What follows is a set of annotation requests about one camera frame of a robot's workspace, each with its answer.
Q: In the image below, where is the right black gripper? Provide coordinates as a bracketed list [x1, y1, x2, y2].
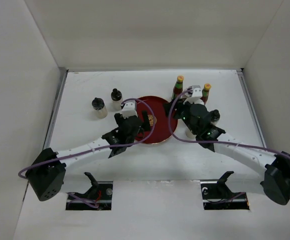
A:
[162, 97, 199, 136]

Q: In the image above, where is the sauce bottle yellow cap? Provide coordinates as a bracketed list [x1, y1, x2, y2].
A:
[171, 75, 184, 101]
[201, 83, 212, 105]

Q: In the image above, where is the blue label jar silver lid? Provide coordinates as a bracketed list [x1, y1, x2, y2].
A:
[183, 97, 205, 106]

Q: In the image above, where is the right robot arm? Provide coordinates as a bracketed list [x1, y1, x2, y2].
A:
[163, 99, 290, 205]

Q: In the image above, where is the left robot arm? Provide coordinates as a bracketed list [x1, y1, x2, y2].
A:
[23, 110, 153, 202]

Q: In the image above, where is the red round tray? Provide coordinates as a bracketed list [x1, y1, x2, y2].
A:
[136, 96, 172, 144]

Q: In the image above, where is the chrome top grinder jar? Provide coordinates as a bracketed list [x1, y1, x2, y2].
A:
[185, 124, 198, 139]

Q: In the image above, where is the black pump jar white powder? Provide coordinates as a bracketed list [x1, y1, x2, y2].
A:
[110, 88, 123, 111]

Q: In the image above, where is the black pump jar far left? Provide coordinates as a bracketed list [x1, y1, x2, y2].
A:
[91, 97, 108, 119]

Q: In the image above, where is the black cap spice jar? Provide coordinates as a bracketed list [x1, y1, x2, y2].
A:
[210, 109, 221, 126]

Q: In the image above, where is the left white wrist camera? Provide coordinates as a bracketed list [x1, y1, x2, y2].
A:
[121, 100, 138, 119]

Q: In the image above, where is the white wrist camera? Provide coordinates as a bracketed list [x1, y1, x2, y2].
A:
[185, 85, 203, 99]
[121, 100, 138, 119]

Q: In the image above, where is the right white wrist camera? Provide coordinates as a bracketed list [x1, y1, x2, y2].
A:
[185, 85, 203, 99]

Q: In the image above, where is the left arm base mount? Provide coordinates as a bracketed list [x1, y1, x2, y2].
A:
[65, 172, 114, 211]

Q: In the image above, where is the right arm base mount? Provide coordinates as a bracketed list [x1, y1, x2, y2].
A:
[200, 171, 250, 211]

